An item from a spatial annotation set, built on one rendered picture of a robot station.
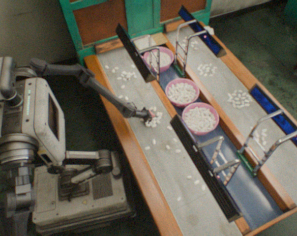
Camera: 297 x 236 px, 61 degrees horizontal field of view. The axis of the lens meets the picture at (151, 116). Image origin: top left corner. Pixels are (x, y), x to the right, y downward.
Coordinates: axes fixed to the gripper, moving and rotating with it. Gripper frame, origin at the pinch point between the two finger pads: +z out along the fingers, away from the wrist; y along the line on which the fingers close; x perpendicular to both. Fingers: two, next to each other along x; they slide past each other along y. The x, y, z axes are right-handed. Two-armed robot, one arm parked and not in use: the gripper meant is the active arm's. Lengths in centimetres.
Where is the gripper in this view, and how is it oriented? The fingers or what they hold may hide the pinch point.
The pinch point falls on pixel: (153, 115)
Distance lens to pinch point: 188.5
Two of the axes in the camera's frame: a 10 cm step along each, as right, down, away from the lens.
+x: -5.5, 6.6, 5.0
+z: 7.3, 1.0, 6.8
